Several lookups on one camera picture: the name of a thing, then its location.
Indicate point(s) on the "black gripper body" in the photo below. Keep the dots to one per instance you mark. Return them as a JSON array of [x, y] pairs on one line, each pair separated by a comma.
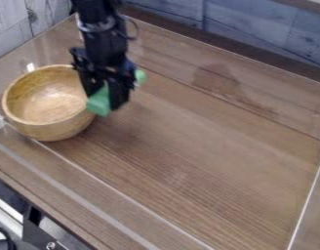
[[105, 52]]

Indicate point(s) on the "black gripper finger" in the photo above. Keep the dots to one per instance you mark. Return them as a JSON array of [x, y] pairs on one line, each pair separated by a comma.
[[91, 80], [121, 89]]

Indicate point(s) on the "green rectangular block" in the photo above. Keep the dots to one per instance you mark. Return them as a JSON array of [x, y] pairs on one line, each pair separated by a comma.
[[99, 104]]

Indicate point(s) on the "wooden bowl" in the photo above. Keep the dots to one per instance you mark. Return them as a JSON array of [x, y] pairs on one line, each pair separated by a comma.
[[45, 103]]

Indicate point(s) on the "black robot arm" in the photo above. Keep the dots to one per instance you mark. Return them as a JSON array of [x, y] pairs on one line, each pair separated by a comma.
[[97, 15]]

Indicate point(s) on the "clear acrylic front wall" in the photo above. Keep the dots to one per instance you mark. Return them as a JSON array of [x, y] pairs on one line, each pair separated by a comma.
[[105, 217]]

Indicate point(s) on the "black metal table frame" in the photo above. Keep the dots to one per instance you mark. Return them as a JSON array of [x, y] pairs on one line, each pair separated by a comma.
[[35, 235]]

